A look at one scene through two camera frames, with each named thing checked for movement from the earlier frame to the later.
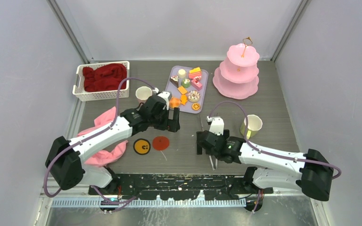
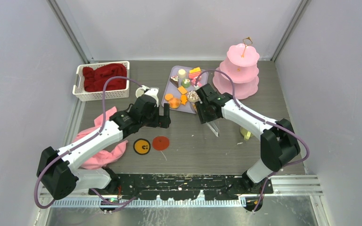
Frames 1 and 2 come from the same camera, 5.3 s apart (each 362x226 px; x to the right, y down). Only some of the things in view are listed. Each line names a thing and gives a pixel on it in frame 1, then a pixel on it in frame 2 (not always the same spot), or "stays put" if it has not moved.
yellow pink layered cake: (194, 72) stays put
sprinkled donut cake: (193, 96) stays put
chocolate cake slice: (174, 79) stays put
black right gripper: (226, 135) to (203, 117)
